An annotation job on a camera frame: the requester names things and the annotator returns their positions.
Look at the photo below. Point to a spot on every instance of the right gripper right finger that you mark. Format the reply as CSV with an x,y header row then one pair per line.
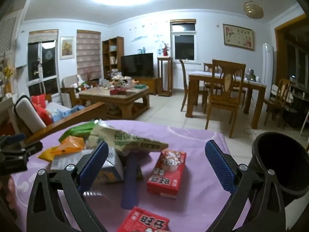
x,y
231,176

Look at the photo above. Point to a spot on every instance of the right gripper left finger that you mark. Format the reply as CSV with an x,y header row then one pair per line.
x,y
45,211

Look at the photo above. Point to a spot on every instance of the orange snack wrapper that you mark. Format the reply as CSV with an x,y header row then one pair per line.
x,y
69,145

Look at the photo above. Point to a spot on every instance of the green gum pack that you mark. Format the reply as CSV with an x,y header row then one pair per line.
x,y
80,131

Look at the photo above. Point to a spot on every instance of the silver foil pouch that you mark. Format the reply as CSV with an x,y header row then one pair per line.
x,y
111,172

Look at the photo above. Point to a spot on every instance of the purple tube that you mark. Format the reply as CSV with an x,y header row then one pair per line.
x,y
129,197

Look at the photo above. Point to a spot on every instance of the red milk carton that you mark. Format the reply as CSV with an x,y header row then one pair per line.
x,y
166,176
142,220

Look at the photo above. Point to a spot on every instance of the pale green snack bag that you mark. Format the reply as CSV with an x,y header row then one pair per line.
x,y
122,141

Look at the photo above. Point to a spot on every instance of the black trash bin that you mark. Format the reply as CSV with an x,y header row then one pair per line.
x,y
281,164

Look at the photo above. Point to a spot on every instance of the wooden sofa armrest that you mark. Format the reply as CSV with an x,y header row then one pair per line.
x,y
95,111

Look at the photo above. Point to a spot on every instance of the white sofa cushion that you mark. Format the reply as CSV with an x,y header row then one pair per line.
x,y
25,111

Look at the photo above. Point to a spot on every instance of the red cushion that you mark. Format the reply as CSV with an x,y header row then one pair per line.
x,y
40,105

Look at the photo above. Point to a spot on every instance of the far right wooden chair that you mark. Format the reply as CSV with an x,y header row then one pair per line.
x,y
276,105

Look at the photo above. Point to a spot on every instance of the wooden coffee table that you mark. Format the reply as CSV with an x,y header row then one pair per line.
x,y
125,106

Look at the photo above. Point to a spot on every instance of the small framed flower picture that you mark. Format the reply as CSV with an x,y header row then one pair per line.
x,y
67,45

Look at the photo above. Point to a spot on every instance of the left side dining chair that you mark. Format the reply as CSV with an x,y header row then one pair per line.
x,y
202,90

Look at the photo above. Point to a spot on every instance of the pink roman blind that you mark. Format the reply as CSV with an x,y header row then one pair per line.
x,y
88,54

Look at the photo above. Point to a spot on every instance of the front wooden dining chair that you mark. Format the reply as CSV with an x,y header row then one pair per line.
x,y
226,87

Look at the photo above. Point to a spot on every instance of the wooden bookshelf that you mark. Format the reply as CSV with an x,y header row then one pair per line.
x,y
113,50

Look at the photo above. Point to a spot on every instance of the wooden dining table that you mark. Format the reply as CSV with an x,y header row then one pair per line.
x,y
196,76

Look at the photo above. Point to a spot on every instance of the wooden tv cabinet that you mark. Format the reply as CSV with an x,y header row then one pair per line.
x,y
151,82

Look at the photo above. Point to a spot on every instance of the black television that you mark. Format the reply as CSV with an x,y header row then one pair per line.
x,y
139,65

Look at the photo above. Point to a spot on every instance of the white standing air conditioner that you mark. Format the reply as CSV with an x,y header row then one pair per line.
x,y
267,68

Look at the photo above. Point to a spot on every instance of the framed floral painting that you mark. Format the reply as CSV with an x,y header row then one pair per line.
x,y
236,36

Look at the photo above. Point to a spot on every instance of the wooden plant stand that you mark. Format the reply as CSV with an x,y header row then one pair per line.
x,y
165,76

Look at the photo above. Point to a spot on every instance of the pendant ceiling lamp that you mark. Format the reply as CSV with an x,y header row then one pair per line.
x,y
253,10

